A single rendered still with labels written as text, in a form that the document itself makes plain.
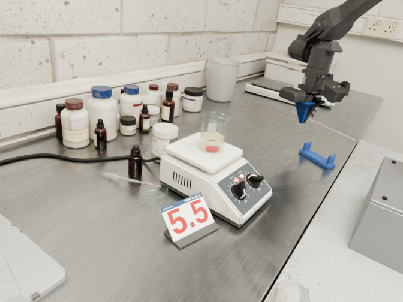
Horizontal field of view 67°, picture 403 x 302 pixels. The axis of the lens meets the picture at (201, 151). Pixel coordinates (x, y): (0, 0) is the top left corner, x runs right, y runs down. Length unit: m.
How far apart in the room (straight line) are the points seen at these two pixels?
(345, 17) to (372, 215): 0.45
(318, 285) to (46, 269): 0.39
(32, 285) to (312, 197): 0.54
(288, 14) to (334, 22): 1.15
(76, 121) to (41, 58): 0.19
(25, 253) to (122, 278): 0.14
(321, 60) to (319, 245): 0.46
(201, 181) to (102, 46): 0.55
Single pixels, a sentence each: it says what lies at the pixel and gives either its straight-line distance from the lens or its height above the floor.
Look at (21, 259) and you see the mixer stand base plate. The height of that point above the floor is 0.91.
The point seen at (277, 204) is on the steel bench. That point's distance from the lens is 0.65.
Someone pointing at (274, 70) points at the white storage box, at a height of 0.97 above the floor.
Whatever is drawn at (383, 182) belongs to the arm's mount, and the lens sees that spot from 0.63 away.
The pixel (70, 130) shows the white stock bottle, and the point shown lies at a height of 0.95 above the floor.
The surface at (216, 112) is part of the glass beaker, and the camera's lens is 0.61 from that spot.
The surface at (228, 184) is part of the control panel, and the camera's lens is 0.56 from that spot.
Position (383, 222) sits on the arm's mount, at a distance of 0.57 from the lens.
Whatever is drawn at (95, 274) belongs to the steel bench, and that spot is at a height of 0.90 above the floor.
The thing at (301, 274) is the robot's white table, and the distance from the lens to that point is 0.52.
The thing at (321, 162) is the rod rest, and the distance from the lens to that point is 0.86.
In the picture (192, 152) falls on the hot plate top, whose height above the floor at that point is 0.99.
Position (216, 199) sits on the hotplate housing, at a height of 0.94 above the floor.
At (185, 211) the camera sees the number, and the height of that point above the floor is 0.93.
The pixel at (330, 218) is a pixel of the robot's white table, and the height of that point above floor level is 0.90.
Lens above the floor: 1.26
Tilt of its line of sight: 27 degrees down
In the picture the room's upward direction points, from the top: 8 degrees clockwise
